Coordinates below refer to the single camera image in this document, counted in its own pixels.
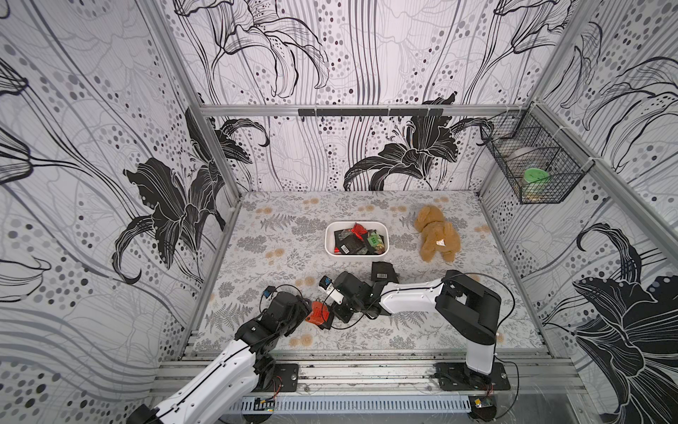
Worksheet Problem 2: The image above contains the black wire basket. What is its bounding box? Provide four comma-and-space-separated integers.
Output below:
480, 111, 591, 204

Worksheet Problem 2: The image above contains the white plastic storage box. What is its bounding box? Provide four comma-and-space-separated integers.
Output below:
324, 221, 390, 261

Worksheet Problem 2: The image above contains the green lidded cup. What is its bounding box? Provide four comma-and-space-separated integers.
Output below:
522, 168, 550, 202

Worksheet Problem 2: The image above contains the white slotted cable duct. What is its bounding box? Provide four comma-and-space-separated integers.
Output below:
228, 395, 471, 415

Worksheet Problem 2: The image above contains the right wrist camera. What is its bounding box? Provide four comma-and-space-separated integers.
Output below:
319, 276, 333, 290

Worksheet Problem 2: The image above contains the black barcode tea bag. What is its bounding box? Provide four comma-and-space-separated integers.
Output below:
334, 230, 368, 255
371, 261, 399, 284

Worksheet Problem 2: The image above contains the red square tea bag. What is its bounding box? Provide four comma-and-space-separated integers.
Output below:
351, 223, 369, 240

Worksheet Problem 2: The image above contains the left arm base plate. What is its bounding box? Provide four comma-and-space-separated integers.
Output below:
254, 363, 299, 393

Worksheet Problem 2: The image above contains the brown plush teddy dog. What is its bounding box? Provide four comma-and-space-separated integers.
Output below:
414, 205, 462, 263

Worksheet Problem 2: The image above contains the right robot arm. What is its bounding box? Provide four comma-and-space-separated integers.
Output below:
319, 270, 501, 376

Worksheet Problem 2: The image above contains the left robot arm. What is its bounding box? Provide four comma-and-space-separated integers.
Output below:
126, 291, 312, 423

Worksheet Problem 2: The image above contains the red black tea bag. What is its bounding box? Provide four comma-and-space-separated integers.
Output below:
305, 301, 334, 330

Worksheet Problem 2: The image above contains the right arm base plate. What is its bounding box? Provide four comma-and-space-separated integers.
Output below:
434, 362, 511, 393

